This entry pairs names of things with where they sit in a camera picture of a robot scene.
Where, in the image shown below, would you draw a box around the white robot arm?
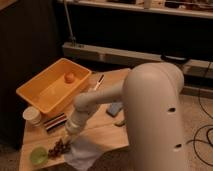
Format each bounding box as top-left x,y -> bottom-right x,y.
65,62 -> 189,171

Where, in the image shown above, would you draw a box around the green vegetable toy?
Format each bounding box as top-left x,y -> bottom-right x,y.
114,119 -> 125,127

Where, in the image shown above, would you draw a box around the long grey floor rail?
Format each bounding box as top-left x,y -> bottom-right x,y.
62,42 -> 213,79

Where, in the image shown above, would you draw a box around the white paper cup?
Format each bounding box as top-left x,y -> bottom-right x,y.
22,106 -> 42,125

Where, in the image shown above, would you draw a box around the grey metal stand pole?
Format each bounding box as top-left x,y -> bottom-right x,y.
63,0 -> 76,46

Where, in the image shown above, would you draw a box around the small orange fruit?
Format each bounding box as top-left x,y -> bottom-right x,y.
64,73 -> 75,84

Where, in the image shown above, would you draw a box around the blue sponge block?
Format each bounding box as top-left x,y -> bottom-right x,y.
106,102 -> 123,117

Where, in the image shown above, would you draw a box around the black floor cables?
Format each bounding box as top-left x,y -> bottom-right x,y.
186,61 -> 213,168

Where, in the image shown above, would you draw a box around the striped black white block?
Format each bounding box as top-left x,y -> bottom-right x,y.
43,113 -> 67,132

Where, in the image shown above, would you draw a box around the dark grape bunch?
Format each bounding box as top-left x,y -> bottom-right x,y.
48,140 -> 70,159

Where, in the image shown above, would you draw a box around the white cloth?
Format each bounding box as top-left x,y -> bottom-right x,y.
64,137 -> 104,171

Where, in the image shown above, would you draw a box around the orange plastic bin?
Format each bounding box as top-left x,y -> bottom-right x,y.
16,58 -> 91,116

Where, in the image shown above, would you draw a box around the black white marker pen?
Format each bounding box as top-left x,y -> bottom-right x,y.
93,75 -> 104,91

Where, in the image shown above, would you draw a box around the wooden shelf board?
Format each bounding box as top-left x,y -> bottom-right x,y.
57,0 -> 213,19

